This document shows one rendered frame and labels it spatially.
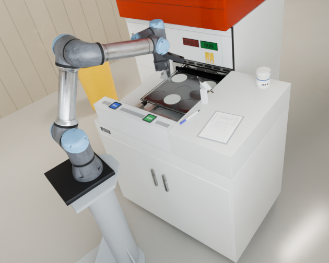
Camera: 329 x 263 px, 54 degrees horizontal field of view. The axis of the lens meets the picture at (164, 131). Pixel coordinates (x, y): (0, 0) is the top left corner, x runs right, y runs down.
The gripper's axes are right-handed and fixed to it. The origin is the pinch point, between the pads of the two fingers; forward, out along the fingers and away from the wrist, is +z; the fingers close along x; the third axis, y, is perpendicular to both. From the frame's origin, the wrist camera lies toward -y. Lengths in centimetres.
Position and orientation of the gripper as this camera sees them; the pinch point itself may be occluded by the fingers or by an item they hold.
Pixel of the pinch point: (171, 80)
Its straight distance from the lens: 187.9
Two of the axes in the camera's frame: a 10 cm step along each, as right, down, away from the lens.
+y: -9.9, 1.2, 1.2
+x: -0.2, 6.3, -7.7
